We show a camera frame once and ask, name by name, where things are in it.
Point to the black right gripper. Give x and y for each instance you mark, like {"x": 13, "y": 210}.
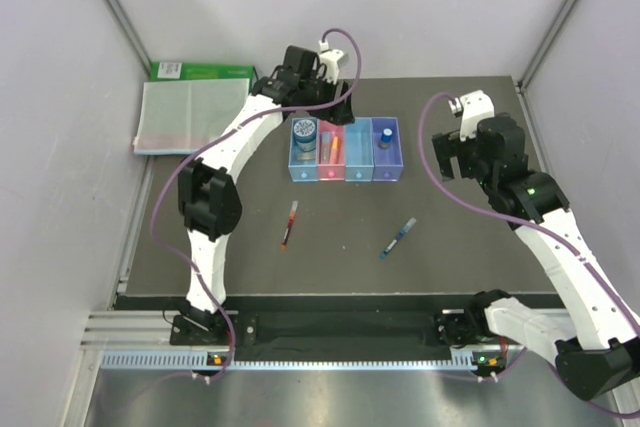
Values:
{"x": 450, "y": 145}

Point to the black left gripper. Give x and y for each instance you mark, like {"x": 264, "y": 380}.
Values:
{"x": 340, "y": 115}

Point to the round blue patterned tin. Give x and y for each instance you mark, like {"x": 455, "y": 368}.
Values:
{"x": 304, "y": 133}

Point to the pink drawer bin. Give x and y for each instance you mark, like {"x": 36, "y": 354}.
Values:
{"x": 332, "y": 172}

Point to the pink orange highlighter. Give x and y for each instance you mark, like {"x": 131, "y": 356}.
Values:
{"x": 334, "y": 150}

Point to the sky blue drawer bin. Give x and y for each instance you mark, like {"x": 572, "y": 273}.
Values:
{"x": 359, "y": 160}

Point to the blue capped ink bottle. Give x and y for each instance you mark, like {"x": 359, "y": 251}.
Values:
{"x": 386, "y": 139}

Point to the blue gel pen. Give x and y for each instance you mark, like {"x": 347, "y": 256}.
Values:
{"x": 402, "y": 232}

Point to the purple drawer bin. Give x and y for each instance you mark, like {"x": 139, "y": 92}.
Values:
{"x": 388, "y": 164}

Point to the red gel pen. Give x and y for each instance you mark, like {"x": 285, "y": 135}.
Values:
{"x": 290, "y": 222}

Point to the translucent mesh zipper pouch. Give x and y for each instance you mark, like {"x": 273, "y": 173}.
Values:
{"x": 178, "y": 117}

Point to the grey teal highlighter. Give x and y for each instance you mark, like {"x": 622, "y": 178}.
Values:
{"x": 325, "y": 144}

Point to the white eraser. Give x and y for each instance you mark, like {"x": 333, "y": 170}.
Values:
{"x": 305, "y": 157}

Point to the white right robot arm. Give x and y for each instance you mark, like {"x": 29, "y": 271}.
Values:
{"x": 565, "y": 267}

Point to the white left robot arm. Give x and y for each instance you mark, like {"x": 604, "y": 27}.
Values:
{"x": 208, "y": 198}

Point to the green file box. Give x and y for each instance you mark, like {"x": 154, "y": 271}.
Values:
{"x": 178, "y": 71}

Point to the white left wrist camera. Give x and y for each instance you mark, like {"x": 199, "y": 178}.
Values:
{"x": 330, "y": 62}

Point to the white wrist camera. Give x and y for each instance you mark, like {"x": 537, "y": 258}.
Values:
{"x": 330, "y": 62}
{"x": 471, "y": 109}

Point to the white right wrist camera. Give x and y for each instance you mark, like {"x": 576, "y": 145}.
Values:
{"x": 471, "y": 109}

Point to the aluminium frame rail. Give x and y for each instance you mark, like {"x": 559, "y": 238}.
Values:
{"x": 141, "y": 339}

